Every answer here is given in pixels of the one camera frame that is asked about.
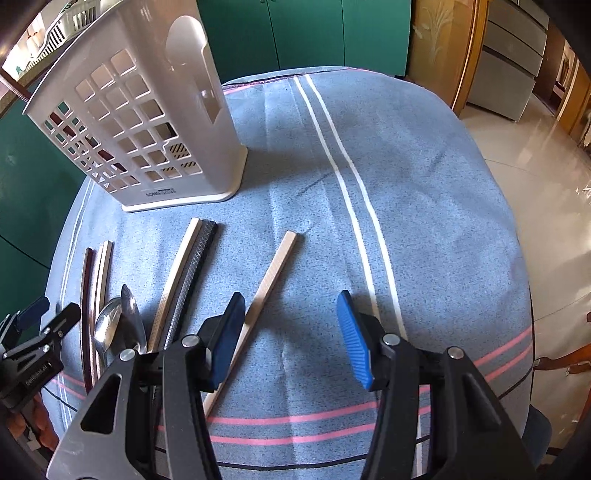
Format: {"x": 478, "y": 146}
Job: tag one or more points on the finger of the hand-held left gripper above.
{"x": 64, "y": 318}
{"x": 34, "y": 308}

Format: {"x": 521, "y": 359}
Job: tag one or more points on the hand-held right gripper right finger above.
{"x": 355, "y": 341}

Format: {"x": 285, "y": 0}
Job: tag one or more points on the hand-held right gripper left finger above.
{"x": 226, "y": 341}

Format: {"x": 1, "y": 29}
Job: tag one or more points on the dark red chopstick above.
{"x": 84, "y": 300}

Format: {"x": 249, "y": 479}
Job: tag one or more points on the black patterned chopstick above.
{"x": 198, "y": 263}

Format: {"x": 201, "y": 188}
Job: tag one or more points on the white plastic utensil holder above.
{"x": 221, "y": 152}

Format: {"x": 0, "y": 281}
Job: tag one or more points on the person's left hand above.
{"x": 18, "y": 422}

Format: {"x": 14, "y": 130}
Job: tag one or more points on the metal spoon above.
{"x": 133, "y": 318}
{"x": 107, "y": 323}

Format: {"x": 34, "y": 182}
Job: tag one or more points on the blue striped tablecloth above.
{"x": 438, "y": 230}

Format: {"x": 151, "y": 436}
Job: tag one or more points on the blue chair seat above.
{"x": 538, "y": 434}

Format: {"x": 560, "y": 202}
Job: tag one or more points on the wooden chair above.
{"x": 568, "y": 362}

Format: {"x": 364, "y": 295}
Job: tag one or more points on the white dish rack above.
{"x": 69, "y": 21}

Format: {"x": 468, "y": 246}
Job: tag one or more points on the wooden door with frosted glass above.
{"x": 438, "y": 41}

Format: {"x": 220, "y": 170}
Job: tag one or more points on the grey refrigerator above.
{"x": 508, "y": 69}

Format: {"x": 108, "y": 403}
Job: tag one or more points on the wooden doorway frame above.
{"x": 577, "y": 92}

